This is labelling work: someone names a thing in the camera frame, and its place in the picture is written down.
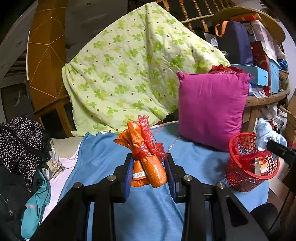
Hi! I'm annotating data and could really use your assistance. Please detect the wooden round table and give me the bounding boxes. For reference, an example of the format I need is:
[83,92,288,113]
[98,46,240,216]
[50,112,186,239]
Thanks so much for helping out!
[241,90,290,133]

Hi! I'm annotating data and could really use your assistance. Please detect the red plastic mesh basket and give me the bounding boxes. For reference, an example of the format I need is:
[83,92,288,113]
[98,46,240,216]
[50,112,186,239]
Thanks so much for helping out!
[226,133,280,192]

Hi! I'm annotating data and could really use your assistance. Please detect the magenta pillow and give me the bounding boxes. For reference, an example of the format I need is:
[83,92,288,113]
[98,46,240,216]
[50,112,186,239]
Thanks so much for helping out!
[177,72,250,152]

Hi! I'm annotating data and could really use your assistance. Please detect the red plastic bag trash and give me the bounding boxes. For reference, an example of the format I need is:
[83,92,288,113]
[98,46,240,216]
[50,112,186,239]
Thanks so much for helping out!
[132,115,180,162]

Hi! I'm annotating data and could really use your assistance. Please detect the blue fleece blanket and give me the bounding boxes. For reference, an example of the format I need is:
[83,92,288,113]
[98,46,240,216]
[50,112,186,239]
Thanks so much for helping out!
[41,121,270,241]

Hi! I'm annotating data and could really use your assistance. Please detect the navy blue bag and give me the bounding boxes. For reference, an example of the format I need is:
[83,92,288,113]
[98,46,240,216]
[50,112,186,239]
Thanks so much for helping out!
[215,21,253,65]

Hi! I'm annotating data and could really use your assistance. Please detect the green clover quilt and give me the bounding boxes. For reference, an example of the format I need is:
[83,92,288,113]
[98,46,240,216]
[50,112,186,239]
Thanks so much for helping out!
[62,2,229,137]

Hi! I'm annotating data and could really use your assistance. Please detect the light blue tissue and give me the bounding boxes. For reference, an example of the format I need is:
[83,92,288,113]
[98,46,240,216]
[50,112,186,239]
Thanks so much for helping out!
[255,118,287,151]

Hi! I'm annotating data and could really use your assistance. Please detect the red yellow medicine box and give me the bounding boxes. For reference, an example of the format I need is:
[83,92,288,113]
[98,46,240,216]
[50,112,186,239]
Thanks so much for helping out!
[254,157,268,176]

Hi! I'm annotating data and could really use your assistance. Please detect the cardboard box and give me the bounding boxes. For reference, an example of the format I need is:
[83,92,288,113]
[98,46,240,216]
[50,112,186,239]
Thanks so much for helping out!
[278,94,296,149]

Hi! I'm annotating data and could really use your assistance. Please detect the wooden bed headboard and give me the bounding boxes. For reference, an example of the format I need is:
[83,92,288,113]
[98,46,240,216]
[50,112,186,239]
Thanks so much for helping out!
[156,0,236,33]

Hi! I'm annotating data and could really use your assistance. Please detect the dark red gift box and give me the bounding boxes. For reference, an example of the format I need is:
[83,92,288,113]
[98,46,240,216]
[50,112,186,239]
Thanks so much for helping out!
[250,41,271,96]

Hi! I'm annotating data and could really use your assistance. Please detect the orange package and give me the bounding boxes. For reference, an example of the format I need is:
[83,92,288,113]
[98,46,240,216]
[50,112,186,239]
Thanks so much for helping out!
[114,121,167,188]

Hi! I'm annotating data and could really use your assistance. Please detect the light blue shoe box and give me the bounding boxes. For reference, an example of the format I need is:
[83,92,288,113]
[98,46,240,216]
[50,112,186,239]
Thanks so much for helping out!
[233,64,268,86]

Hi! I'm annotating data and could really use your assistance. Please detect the teal garment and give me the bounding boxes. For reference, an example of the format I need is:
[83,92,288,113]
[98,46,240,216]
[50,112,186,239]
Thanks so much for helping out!
[21,170,51,240]

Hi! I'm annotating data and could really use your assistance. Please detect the black white dotted cloth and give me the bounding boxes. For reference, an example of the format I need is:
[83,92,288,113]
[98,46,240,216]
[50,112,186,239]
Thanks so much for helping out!
[1,116,50,189]

